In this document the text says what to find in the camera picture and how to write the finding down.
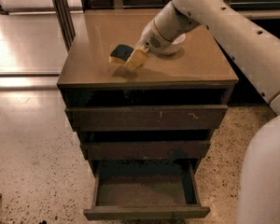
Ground drawer dark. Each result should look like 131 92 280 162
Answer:
65 105 228 132
80 141 210 160

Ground brown drawer cabinet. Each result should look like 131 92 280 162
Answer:
56 8 239 222

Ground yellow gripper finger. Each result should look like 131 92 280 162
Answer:
124 46 149 72

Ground open bottom drawer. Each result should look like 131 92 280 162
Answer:
83 160 210 220

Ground top drawer dark front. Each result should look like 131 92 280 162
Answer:
65 105 228 132

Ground dark green yellow sponge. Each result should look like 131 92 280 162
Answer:
109 44 133 64

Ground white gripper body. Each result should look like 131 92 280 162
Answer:
135 19 175 53

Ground middle drawer dark front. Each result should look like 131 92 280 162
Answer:
80 141 210 160

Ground metal door frame post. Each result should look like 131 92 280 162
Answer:
52 0 76 50

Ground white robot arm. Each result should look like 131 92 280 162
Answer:
126 0 280 224

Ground white ceramic bowl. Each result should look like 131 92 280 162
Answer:
161 34 186 55

